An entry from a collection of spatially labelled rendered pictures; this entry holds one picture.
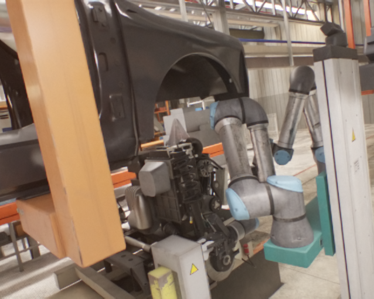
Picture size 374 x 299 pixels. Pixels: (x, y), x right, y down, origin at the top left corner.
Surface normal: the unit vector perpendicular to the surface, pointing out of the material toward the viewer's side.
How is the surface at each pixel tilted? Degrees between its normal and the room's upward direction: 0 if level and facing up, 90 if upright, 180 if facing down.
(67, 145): 90
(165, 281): 90
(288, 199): 90
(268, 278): 90
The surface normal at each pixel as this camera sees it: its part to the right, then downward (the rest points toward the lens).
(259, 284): 0.66, -0.01
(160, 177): 0.35, 0.06
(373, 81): -0.73, 0.22
